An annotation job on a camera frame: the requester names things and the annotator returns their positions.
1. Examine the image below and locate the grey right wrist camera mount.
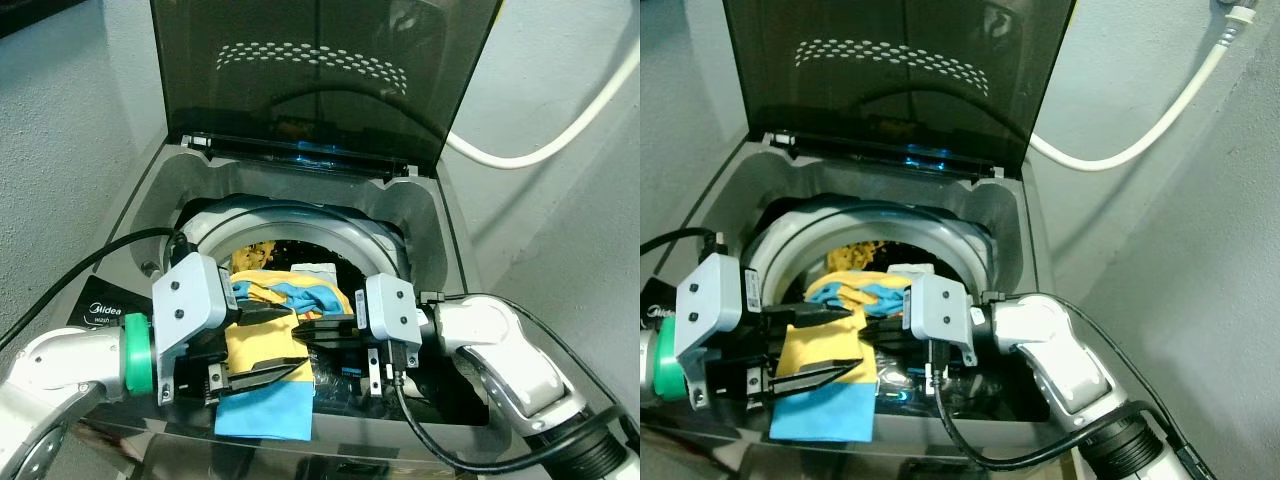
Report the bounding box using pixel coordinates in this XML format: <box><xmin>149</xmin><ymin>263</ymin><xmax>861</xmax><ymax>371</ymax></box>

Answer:
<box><xmin>904</xmin><ymin>272</ymin><xmax>987</xmax><ymax>367</ymax></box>
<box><xmin>354</xmin><ymin>272</ymin><xmax>428</xmax><ymax>397</ymax></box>

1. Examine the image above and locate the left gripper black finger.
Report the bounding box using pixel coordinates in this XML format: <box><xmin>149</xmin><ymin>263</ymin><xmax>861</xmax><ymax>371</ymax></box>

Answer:
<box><xmin>765</xmin><ymin>300</ymin><xmax>863</xmax><ymax>327</ymax></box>
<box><xmin>235</xmin><ymin>303</ymin><xmax>301</xmax><ymax>326</ymax></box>
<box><xmin>228</xmin><ymin>358</ymin><xmax>307</xmax><ymax>403</ymax></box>
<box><xmin>775</xmin><ymin>358</ymin><xmax>869</xmax><ymax>403</ymax></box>

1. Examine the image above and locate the yellow patterned laundry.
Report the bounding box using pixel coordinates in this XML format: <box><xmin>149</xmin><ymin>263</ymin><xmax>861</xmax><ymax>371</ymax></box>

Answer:
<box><xmin>828</xmin><ymin>240</ymin><xmax>886</xmax><ymax>271</ymax></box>
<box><xmin>243</xmin><ymin>238</ymin><xmax>293</xmax><ymax>271</ymax></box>

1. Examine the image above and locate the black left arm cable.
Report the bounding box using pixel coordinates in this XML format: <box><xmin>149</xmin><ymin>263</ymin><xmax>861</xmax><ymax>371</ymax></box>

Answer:
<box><xmin>0</xmin><ymin>227</ymin><xmax>193</xmax><ymax>353</ymax></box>
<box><xmin>640</xmin><ymin>228</ymin><xmax>723</xmax><ymax>263</ymax></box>

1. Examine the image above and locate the white water hose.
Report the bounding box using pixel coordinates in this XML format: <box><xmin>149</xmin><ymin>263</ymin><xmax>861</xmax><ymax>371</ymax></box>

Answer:
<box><xmin>443</xmin><ymin>40</ymin><xmax>641</xmax><ymax>171</ymax></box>
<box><xmin>1027</xmin><ymin>3</ymin><xmax>1263</xmax><ymax>172</ymax></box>

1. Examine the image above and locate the yellow and blue garment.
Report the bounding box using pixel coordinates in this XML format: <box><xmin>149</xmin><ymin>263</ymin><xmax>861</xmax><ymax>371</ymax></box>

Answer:
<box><xmin>213</xmin><ymin>268</ymin><xmax>353</xmax><ymax>442</ymax></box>
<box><xmin>768</xmin><ymin>275</ymin><xmax>916</xmax><ymax>444</ymax></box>

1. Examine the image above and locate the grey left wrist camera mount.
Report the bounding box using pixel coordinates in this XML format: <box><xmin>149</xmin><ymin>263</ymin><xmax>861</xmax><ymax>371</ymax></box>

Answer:
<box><xmin>674</xmin><ymin>251</ymin><xmax>767</xmax><ymax>409</ymax></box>
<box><xmin>151</xmin><ymin>252</ymin><xmax>242</xmax><ymax>404</ymax></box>

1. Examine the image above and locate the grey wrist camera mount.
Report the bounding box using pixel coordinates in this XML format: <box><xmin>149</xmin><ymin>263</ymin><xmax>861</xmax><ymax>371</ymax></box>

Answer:
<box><xmin>151</xmin><ymin>252</ymin><xmax>242</xmax><ymax>404</ymax></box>
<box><xmin>904</xmin><ymin>272</ymin><xmax>987</xmax><ymax>367</ymax></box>
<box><xmin>354</xmin><ymin>272</ymin><xmax>428</xmax><ymax>397</ymax></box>
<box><xmin>674</xmin><ymin>251</ymin><xmax>767</xmax><ymax>409</ymax></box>

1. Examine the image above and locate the dark translucent washer lid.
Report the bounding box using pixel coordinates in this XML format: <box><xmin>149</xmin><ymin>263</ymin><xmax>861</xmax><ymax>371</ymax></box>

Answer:
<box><xmin>150</xmin><ymin>0</ymin><xmax>502</xmax><ymax>183</ymax></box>
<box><xmin>721</xmin><ymin>0</ymin><xmax>1077</xmax><ymax>183</ymax></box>

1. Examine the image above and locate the grey top-load washing machine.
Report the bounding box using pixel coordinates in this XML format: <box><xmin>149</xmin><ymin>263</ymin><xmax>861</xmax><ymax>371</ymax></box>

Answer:
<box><xmin>70</xmin><ymin>133</ymin><xmax>561</xmax><ymax>480</ymax></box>
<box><xmin>640</xmin><ymin>133</ymin><xmax>1086</xmax><ymax>480</ymax></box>

